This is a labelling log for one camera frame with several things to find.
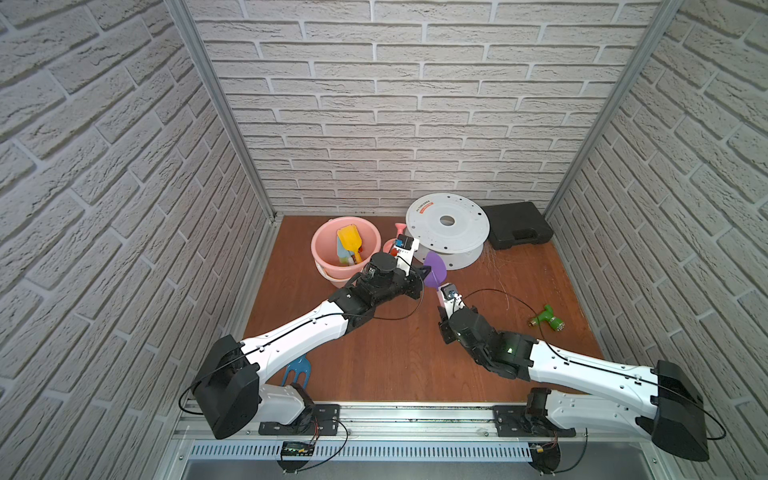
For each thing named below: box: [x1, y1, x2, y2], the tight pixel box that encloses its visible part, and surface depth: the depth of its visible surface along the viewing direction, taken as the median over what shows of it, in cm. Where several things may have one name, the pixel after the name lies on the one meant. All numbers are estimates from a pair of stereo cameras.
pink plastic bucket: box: [311, 216, 382, 289], surface depth 97 cm
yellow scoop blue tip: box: [336, 224, 363, 264], surface depth 99 cm
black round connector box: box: [528, 442, 561, 475], surface depth 72 cm
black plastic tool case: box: [483, 201, 553, 250], surface depth 113 cm
